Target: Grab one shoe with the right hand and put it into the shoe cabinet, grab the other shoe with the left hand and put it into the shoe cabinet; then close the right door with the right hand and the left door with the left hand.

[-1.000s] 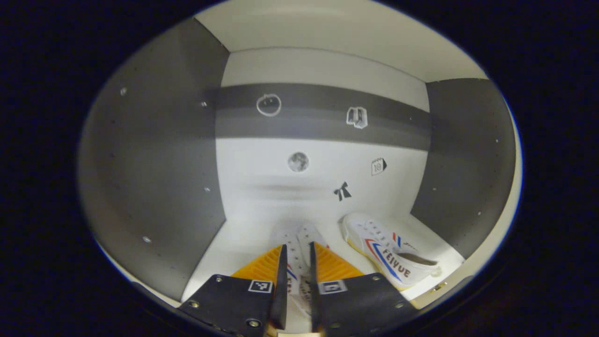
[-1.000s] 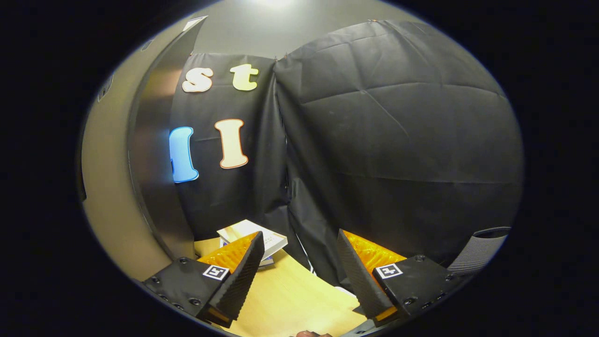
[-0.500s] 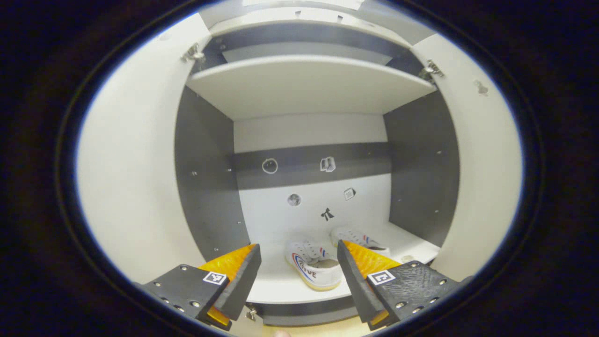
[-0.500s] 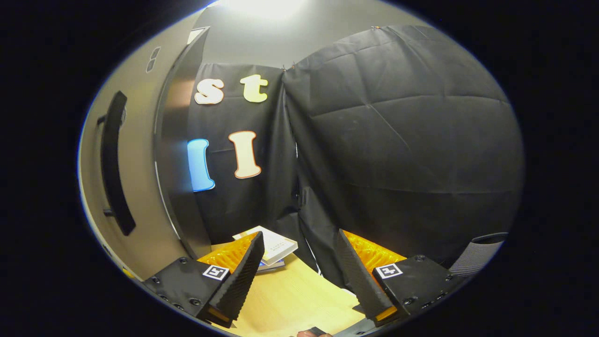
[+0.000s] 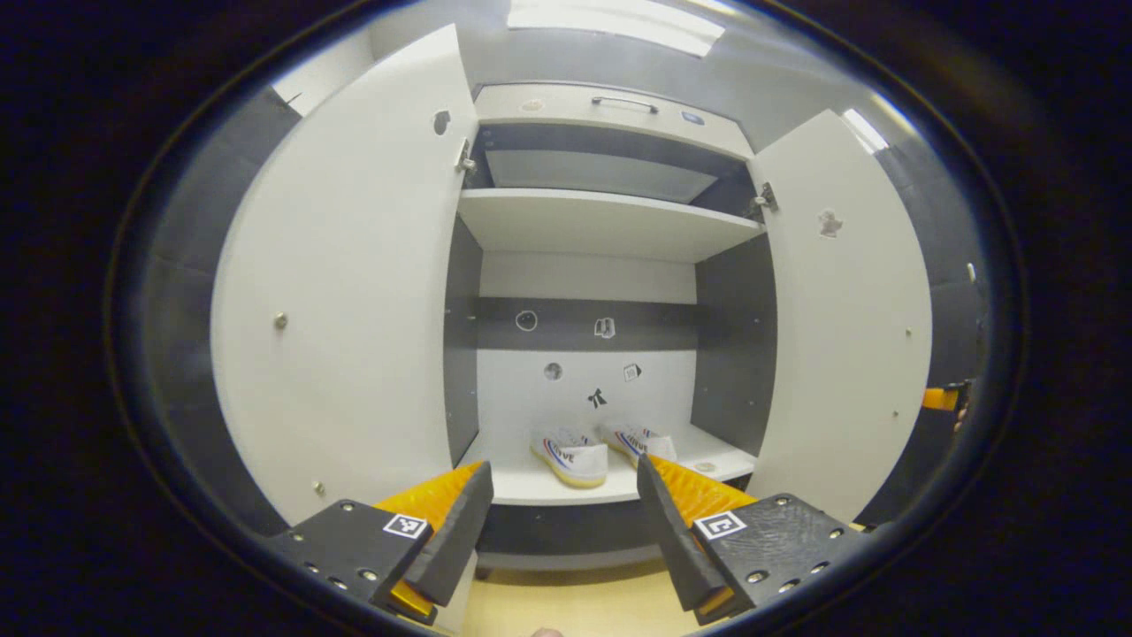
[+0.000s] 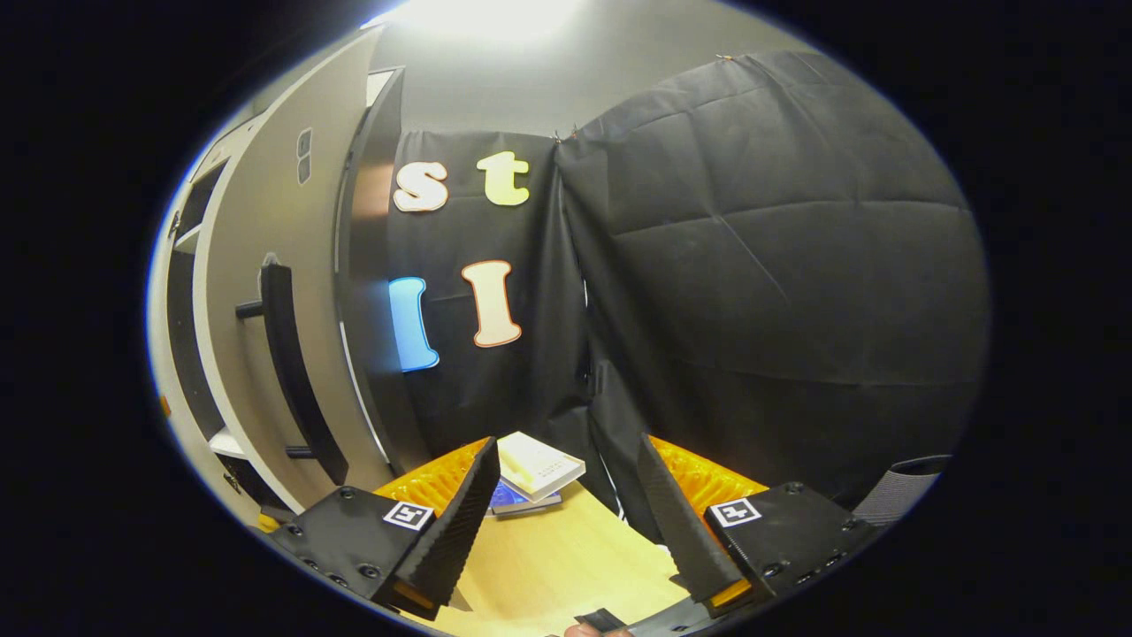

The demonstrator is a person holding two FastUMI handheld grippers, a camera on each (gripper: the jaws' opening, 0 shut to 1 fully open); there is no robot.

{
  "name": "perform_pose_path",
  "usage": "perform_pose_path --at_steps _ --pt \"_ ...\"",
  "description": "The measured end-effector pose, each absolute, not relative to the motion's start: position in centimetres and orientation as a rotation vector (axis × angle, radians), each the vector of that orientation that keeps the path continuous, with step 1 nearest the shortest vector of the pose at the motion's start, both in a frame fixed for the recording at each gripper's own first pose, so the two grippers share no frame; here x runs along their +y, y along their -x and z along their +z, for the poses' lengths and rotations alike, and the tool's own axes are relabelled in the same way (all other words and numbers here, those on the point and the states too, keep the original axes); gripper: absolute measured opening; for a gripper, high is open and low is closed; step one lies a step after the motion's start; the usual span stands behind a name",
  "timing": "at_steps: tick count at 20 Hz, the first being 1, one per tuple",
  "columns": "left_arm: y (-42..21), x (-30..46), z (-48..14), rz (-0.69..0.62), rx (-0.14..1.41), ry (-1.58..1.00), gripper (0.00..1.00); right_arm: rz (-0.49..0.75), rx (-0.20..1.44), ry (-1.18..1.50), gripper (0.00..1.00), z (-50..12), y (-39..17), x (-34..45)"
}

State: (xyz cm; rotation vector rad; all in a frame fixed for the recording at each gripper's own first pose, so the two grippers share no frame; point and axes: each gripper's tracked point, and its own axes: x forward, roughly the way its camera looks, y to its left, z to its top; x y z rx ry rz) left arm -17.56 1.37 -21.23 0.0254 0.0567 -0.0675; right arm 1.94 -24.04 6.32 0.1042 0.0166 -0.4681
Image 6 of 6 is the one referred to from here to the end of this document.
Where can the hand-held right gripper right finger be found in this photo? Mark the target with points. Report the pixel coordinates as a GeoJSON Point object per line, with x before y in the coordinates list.
{"type": "Point", "coordinates": [676, 531]}

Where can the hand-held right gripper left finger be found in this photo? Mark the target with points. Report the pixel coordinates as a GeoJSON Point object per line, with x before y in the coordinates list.
{"type": "Point", "coordinates": [469, 522]}

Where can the white grey shoe cabinet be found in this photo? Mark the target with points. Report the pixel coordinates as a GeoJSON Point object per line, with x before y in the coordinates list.
{"type": "Point", "coordinates": [371, 265]}

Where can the white shoe cabinet door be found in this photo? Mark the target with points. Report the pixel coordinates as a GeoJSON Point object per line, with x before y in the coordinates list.
{"type": "Point", "coordinates": [256, 203]}

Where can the blue book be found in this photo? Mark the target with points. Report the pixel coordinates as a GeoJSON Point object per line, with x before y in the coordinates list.
{"type": "Point", "coordinates": [513, 501]}

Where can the white book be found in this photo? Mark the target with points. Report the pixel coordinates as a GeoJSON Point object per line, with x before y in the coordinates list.
{"type": "Point", "coordinates": [539, 464]}

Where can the grey ribbed fabric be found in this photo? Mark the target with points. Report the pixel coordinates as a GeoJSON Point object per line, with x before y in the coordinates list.
{"type": "Point", "coordinates": [902, 491]}

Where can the black backdrop cloth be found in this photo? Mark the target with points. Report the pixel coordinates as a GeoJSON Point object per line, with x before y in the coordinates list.
{"type": "Point", "coordinates": [752, 265]}

